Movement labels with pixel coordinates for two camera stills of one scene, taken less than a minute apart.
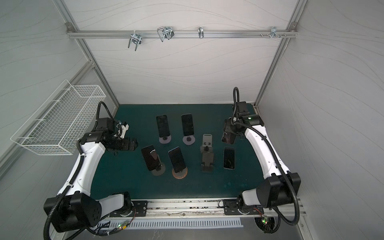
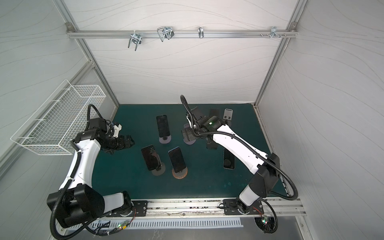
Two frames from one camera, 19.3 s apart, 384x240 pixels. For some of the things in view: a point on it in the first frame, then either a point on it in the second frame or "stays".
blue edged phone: [177, 159] stays
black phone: [151, 163] stays
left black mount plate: [139, 210] stays
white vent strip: [171, 223] stays
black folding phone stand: [207, 164] -> [216, 112]
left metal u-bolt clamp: [135, 38] stays
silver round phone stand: [207, 146] -> [227, 115]
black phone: [229, 159] stays
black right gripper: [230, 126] -> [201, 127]
